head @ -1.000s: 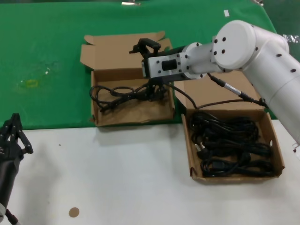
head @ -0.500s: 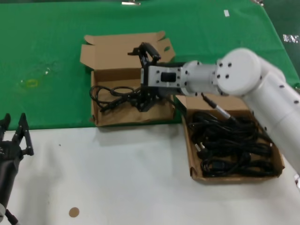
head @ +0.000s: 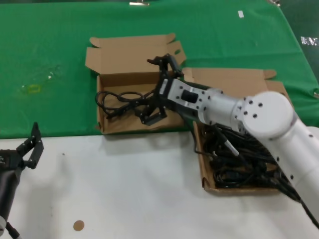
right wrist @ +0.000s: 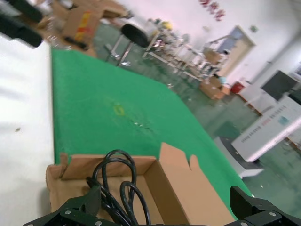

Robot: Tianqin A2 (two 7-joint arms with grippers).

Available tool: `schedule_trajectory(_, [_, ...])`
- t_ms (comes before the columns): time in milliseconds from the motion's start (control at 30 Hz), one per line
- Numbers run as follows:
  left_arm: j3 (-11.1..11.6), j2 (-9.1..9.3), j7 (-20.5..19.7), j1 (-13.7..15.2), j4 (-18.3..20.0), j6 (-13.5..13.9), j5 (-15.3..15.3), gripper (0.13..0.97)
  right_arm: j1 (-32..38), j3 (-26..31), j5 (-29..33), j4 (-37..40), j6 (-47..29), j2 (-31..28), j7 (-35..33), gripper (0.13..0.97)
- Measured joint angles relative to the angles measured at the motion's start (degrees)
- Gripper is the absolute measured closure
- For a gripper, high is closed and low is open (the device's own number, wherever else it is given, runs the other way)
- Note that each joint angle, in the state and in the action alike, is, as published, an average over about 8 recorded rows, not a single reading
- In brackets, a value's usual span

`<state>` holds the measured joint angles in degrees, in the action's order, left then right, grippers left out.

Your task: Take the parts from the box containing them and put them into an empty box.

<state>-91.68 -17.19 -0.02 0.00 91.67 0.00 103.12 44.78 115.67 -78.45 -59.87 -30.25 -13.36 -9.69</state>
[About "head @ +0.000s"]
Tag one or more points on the small metal object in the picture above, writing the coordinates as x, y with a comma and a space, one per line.
274, 1

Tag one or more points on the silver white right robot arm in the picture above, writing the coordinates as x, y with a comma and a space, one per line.
266, 114

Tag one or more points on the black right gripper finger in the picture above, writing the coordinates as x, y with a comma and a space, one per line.
152, 114
169, 64

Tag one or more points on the silver metal clip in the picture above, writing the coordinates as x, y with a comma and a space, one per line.
138, 3

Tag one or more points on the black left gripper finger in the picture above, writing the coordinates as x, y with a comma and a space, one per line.
33, 149

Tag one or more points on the white tape strip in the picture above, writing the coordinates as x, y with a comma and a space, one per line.
240, 14

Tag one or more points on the shiny silver foil piece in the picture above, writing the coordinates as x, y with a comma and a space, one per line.
309, 41

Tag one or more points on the green table cloth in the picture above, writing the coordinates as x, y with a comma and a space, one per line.
49, 37

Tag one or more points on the round brown paper sticker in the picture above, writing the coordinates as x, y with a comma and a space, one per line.
78, 225

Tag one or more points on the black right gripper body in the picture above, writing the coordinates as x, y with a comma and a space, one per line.
162, 94

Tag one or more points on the cardboard box with open lid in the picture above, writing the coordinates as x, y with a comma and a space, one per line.
119, 127
224, 79

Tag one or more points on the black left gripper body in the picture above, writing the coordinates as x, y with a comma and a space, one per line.
10, 160

